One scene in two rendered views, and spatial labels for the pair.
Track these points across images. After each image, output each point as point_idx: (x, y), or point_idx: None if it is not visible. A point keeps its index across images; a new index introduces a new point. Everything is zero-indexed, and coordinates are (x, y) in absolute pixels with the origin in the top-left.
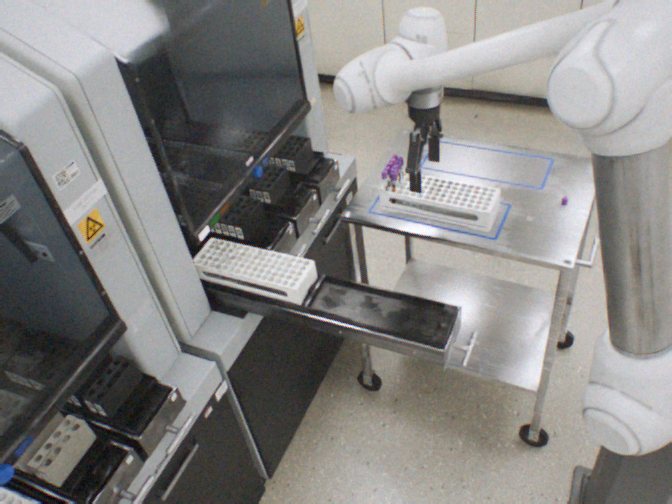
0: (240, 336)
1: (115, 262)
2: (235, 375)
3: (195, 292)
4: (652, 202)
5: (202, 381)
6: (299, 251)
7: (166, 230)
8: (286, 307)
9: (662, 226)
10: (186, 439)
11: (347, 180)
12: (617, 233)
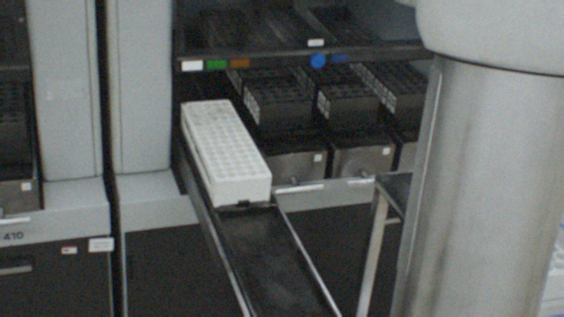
0: (163, 210)
1: (59, 6)
2: (132, 247)
3: (154, 128)
4: (464, 196)
5: (77, 208)
6: (307, 185)
7: (147, 27)
8: (204, 202)
9: (475, 272)
10: (21, 249)
11: None
12: (404, 236)
